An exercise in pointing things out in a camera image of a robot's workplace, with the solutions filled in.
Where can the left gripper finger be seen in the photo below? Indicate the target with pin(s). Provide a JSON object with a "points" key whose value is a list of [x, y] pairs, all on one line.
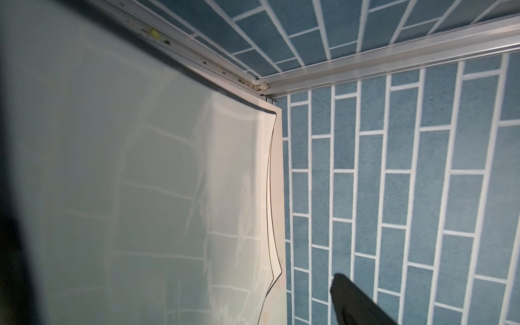
{"points": [[352, 306]]}

